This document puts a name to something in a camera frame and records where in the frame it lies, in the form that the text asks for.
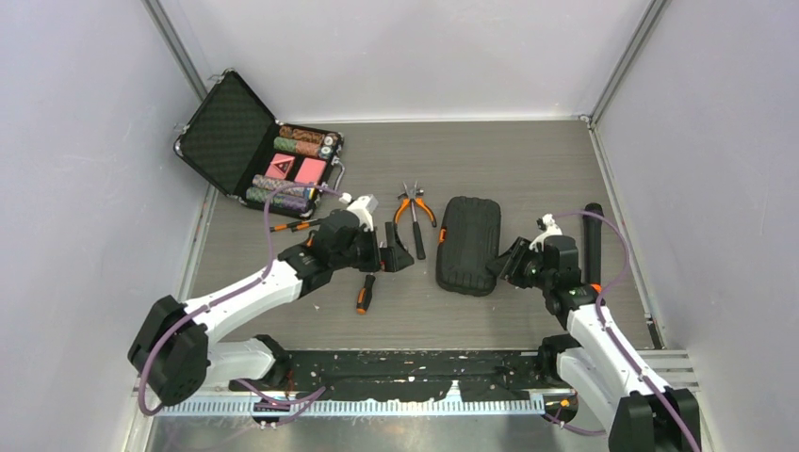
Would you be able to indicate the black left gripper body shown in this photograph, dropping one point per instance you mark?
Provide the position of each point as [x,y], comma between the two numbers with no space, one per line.
[363,255]

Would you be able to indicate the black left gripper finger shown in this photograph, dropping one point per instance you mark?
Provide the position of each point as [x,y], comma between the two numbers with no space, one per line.
[395,258]
[392,239]

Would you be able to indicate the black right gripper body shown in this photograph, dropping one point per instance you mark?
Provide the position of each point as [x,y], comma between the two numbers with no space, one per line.
[531,272]

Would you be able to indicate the black plastic tool case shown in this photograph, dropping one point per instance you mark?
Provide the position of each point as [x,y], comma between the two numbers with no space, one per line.
[468,241]

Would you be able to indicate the black orange stubby screwdriver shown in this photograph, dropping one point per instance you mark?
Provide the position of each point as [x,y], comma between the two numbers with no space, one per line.
[365,294]

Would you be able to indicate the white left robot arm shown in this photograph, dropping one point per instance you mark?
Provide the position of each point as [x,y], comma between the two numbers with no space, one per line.
[181,345]

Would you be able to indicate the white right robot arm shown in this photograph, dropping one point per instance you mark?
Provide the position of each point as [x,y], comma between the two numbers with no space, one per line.
[638,409]

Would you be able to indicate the black cylinder flashlight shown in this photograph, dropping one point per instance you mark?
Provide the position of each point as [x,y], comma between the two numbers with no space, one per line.
[592,252]

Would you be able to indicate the small orange precision screwdriver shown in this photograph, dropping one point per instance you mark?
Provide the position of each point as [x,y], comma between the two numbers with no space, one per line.
[279,228]

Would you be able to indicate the red playing card deck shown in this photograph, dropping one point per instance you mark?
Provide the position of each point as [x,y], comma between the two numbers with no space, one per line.
[310,171]

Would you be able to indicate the black aluminium poker chip case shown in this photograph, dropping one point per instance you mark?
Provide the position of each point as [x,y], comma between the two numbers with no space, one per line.
[231,138]

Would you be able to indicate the orange handled pliers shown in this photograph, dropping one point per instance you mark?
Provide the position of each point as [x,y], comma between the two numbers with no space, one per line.
[403,197]

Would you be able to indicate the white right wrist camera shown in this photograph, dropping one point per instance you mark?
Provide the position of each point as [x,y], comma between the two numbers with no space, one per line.
[548,227]

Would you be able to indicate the black handled hammer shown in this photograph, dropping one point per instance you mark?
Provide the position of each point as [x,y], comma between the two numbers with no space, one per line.
[420,250]

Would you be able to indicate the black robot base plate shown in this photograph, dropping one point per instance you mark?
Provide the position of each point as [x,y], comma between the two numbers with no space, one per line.
[412,375]

